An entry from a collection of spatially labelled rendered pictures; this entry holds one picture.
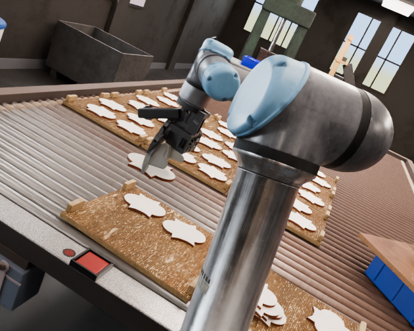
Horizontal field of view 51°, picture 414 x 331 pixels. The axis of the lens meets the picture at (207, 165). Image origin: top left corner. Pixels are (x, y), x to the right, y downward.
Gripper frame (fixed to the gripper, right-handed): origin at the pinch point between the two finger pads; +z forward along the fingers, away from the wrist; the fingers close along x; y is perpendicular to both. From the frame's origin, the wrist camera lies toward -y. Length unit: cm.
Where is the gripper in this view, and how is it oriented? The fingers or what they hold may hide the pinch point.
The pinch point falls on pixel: (152, 165)
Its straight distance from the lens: 114.4
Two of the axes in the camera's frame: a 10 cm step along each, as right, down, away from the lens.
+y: 8.1, 5.4, -2.4
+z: -4.5, 8.3, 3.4
